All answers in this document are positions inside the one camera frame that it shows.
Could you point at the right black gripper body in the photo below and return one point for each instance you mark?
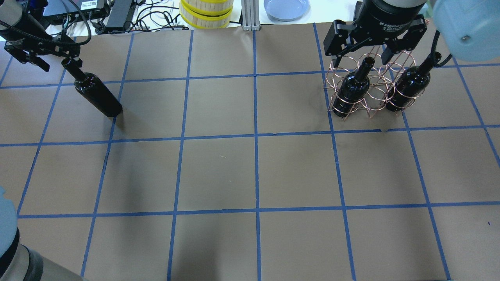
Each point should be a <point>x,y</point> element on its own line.
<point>384,19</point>

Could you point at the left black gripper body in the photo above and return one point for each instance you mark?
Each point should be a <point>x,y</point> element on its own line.
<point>34,50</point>

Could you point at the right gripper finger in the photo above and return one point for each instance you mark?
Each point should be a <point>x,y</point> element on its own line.
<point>409,41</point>
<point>339,40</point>

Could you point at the dark wine bottle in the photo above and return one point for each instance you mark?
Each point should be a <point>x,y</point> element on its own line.
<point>93,89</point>

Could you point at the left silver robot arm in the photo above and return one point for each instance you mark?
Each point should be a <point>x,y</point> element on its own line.
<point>23,26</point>

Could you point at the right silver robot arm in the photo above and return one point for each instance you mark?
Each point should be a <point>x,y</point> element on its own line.
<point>470,28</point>

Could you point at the wine bottle in basket right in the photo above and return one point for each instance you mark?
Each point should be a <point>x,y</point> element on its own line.
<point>411,83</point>

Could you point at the wine bottle in basket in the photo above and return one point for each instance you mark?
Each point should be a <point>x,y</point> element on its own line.
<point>353,88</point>
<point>411,83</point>

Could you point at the wine bottle in basket left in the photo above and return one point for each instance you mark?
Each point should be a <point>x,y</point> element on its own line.
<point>353,88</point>

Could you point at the yellow wooden steamer basket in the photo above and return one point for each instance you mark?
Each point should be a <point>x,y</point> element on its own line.
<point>206,14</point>

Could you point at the blue plate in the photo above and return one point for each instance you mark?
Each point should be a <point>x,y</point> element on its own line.
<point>286,10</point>

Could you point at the black power adapter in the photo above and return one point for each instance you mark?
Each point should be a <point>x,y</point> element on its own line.
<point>120,15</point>

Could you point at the copper wire wine basket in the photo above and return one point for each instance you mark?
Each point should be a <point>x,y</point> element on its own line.
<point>381,77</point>

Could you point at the aluminium frame post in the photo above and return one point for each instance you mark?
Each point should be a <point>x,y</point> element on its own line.
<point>250,15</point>

